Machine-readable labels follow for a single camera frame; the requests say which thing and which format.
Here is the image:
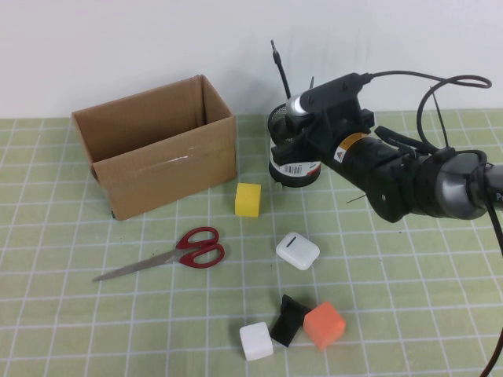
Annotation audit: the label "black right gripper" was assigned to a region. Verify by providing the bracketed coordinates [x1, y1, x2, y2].
[270, 93, 417, 225]

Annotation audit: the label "thin black pen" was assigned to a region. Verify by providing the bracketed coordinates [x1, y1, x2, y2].
[270, 38, 292, 99]

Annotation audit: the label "red-handled scissors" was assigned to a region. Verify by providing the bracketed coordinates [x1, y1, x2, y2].
[92, 226, 226, 283]

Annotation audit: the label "black mesh pen holder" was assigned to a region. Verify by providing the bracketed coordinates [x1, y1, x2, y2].
[268, 102, 321, 189]

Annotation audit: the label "yellow foam cube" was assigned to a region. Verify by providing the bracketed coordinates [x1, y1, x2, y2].
[234, 182, 263, 217]

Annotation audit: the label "white earbuds case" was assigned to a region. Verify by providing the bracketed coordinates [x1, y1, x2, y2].
[274, 231, 321, 271]

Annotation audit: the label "brown cardboard box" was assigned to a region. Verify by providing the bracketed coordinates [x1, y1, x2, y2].
[71, 74, 239, 221]

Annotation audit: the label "green checked tablecloth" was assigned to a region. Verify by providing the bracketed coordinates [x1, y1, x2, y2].
[0, 109, 503, 377]

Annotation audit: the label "black irregular block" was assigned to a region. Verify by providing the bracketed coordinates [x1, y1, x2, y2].
[269, 293, 314, 348]

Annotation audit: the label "orange foam cube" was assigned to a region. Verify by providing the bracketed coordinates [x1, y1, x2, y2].
[302, 301, 347, 350]

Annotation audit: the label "white foam cube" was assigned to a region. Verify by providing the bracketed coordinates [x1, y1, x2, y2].
[239, 321, 274, 361]

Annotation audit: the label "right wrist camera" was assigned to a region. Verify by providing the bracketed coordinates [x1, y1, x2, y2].
[285, 72, 373, 119]

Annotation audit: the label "black right camera cable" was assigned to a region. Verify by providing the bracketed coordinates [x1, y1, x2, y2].
[363, 70, 503, 377]

